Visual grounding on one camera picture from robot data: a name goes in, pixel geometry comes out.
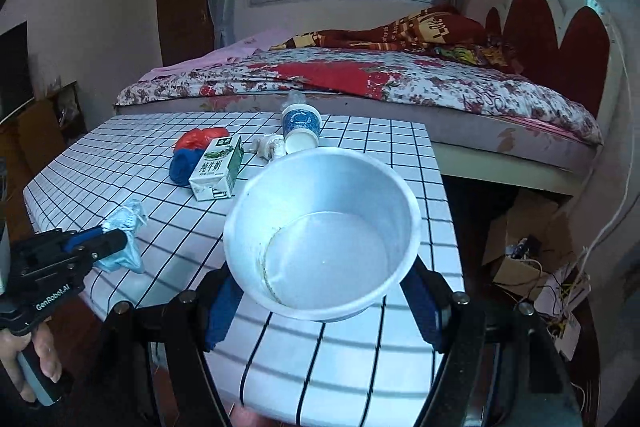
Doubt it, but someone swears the floral bed mattress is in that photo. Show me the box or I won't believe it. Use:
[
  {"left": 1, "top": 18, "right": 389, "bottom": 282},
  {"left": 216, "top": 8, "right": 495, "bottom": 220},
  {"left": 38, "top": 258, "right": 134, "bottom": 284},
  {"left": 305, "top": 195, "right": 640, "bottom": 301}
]
[{"left": 116, "top": 48, "right": 604, "bottom": 145}]

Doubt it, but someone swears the blue plastic bag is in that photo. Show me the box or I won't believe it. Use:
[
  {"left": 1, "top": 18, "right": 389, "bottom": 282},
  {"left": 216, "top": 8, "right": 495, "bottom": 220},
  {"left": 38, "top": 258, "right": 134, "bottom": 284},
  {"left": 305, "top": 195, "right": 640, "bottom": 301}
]
[{"left": 168, "top": 148, "right": 204, "bottom": 186}]

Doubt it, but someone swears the red white headboard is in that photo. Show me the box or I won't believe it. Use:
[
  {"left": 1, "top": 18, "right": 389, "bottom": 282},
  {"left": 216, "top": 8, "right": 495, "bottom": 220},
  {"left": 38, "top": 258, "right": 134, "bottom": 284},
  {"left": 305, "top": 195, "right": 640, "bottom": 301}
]
[{"left": 485, "top": 0, "right": 625, "bottom": 134}]

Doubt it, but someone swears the red plastic bag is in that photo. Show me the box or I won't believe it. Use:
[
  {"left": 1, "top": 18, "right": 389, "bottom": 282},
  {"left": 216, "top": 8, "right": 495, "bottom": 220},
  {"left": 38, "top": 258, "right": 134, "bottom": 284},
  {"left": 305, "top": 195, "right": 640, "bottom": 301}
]
[{"left": 174, "top": 127, "right": 230, "bottom": 150}]

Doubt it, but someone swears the green white milk carton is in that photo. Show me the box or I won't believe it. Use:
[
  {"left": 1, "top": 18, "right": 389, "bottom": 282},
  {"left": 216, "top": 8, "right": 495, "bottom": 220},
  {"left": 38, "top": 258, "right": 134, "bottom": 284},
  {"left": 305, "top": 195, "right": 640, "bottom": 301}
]
[{"left": 189, "top": 135, "right": 244, "bottom": 202}]

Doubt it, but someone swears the blue white paper cup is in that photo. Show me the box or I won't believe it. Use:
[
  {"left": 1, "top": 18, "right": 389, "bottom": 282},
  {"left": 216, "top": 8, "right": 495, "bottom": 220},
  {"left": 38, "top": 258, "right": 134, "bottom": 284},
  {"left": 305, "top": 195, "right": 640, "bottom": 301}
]
[{"left": 282, "top": 103, "right": 321, "bottom": 154}]

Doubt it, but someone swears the left human hand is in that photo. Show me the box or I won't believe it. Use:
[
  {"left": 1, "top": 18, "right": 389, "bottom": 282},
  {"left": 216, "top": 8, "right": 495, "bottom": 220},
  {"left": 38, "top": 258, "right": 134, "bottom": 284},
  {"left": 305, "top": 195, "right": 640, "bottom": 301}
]
[{"left": 1, "top": 322, "right": 62, "bottom": 407}]

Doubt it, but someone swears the red patterned blanket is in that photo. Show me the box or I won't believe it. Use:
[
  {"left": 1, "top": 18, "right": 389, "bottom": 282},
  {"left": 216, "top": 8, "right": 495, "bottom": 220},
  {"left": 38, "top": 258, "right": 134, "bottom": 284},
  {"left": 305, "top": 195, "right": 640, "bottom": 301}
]
[{"left": 271, "top": 4, "right": 515, "bottom": 74}]

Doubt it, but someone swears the clear plastic bag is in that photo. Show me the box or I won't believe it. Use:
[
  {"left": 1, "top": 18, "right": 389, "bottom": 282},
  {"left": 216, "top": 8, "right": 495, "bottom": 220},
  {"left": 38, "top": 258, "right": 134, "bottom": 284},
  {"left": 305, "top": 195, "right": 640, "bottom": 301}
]
[{"left": 94, "top": 197, "right": 148, "bottom": 273}]

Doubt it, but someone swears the pink bed sheet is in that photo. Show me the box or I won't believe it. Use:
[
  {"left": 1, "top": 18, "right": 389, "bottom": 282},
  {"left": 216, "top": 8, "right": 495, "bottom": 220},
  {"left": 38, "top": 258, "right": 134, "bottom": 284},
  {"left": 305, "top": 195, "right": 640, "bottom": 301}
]
[{"left": 140, "top": 28, "right": 293, "bottom": 81}]

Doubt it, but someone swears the cardboard box under bed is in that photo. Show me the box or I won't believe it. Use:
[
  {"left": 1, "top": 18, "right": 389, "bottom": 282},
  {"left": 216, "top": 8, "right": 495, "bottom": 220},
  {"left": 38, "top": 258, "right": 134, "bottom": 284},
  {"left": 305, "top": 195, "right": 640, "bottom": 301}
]
[{"left": 482, "top": 192, "right": 577, "bottom": 300}]

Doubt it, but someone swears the white hanging cable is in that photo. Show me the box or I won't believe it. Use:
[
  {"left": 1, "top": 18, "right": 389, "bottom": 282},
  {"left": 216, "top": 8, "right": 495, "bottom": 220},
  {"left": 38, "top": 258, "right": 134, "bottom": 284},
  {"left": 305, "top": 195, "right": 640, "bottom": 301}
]
[{"left": 569, "top": 0, "right": 633, "bottom": 287}]

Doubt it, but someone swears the white plastic bowl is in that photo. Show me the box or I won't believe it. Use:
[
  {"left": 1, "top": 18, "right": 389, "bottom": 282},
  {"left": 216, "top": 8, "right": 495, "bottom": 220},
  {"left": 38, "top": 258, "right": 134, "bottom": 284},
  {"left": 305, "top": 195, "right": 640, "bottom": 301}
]
[{"left": 224, "top": 147, "right": 422, "bottom": 322}]

